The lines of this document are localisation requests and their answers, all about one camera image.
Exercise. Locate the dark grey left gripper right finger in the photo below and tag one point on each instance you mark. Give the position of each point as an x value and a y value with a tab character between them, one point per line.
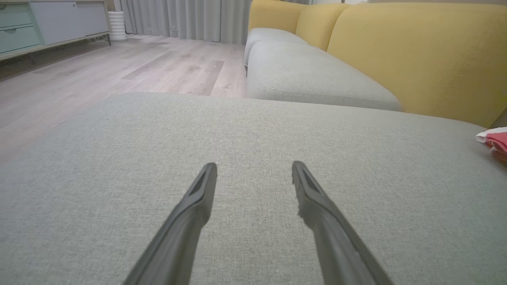
336	241

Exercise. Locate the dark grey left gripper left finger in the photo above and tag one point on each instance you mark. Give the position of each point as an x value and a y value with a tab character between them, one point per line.
178	241

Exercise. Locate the red and white jersey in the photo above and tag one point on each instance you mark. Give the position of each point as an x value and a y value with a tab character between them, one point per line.
495	140

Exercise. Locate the large grey sofa chaise cushion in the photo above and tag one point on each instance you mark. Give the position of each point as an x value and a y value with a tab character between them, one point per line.
253	134

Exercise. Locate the wide yellow sofa backrest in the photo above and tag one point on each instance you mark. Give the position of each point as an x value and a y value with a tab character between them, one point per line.
427	55

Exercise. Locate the small grey sofa seat cushion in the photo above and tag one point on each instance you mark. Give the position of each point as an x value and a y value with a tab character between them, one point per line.
265	37

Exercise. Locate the narrow yellow sofa backrest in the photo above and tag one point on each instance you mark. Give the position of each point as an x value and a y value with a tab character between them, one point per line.
319	23

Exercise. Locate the grey pleated curtain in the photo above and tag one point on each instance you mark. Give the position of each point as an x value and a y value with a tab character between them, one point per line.
186	18

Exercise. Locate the white ribbed cylinder vase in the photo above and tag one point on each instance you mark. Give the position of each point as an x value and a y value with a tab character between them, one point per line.
117	25

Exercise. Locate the yellow sofa end backrest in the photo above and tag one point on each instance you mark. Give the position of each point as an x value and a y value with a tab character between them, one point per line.
273	14

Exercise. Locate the grey cabinet sliding door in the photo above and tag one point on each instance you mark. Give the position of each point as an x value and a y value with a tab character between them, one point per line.
71	19

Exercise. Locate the low wooden tv cabinet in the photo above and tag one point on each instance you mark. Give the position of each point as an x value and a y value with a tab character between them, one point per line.
59	23

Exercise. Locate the pale green cabinet drawer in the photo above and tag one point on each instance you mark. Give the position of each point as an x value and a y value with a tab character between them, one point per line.
18	39
14	16

